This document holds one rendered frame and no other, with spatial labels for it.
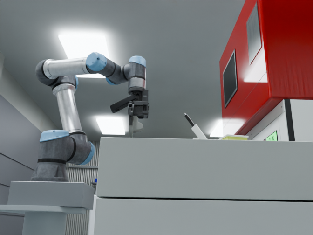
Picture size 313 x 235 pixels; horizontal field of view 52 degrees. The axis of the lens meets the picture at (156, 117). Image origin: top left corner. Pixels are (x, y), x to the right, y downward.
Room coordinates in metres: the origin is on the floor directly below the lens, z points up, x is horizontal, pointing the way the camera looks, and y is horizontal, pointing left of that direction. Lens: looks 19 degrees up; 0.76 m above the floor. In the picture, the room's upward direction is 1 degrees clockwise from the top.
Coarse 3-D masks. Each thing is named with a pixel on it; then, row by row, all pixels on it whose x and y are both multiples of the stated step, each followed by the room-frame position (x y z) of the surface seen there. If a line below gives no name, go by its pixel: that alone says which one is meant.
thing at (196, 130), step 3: (195, 126) 1.09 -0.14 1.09; (192, 129) 1.11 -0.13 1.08; (195, 129) 1.09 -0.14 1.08; (198, 129) 1.09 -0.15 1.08; (195, 132) 1.10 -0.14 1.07; (198, 132) 1.09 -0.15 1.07; (201, 132) 1.09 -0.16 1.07; (198, 135) 1.10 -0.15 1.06; (201, 135) 1.09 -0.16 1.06; (204, 135) 1.09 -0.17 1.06; (195, 138) 1.09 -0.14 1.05; (198, 138) 1.09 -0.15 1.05; (201, 138) 1.10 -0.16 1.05; (204, 138) 1.09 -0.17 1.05
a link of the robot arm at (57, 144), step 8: (48, 136) 1.30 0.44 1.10; (56, 136) 1.30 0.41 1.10; (64, 136) 1.32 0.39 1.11; (40, 144) 1.32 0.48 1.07; (48, 144) 1.30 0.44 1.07; (56, 144) 1.30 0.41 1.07; (64, 144) 1.33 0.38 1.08; (72, 144) 1.37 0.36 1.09; (40, 152) 1.31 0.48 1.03; (48, 152) 1.30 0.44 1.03; (56, 152) 1.31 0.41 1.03; (64, 152) 1.34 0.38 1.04; (72, 152) 1.38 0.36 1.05
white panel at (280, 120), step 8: (280, 104) 1.17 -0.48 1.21; (288, 104) 1.14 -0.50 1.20; (272, 112) 1.26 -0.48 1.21; (280, 112) 1.18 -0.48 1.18; (288, 112) 1.14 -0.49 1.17; (264, 120) 1.36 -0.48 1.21; (272, 120) 1.26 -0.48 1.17; (280, 120) 1.19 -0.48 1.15; (288, 120) 1.14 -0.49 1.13; (256, 128) 1.47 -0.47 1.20; (264, 128) 1.37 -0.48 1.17; (272, 128) 1.27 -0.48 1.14; (280, 128) 1.19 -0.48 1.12; (288, 128) 1.14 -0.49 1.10; (248, 136) 1.60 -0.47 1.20; (256, 136) 1.48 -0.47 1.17; (264, 136) 1.38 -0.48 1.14; (280, 136) 1.20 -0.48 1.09; (288, 136) 1.14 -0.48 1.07
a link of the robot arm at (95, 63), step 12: (48, 60) 1.36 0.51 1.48; (60, 60) 1.33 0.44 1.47; (72, 60) 1.27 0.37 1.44; (84, 60) 1.23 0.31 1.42; (96, 60) 1.17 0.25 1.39; (108, 60) 1.22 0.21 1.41; (36, 72) 1.41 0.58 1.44; (48, 72) 1.37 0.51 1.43; (60, 72) 1.33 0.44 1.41; (72, 72) 1.30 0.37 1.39; (84, 72) 1.27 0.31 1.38; (96, 72) 1.24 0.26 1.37; (108, 72) 1.24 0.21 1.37; (48, 84) 1.48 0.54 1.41
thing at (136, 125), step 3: (135, 117) 1.26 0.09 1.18; (135, 120) 1.26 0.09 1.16; (132, 123) 1.26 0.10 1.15; (135, 123) 1.26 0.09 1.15; (138, 123) 1.27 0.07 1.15; (129, 126) 1.26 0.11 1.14; (132, 126) 1.26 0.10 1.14; (135, 126) 1.27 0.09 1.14; (138, 126) 1.27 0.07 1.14; (141, 126) 1.27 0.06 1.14; (129, 129) 1.26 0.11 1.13; (132, 129) 1.26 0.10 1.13; (135, 129) 1.27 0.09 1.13; (138, 129) 1.27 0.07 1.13; (129, 132) 1.27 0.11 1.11; (129, 135) 1.28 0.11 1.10
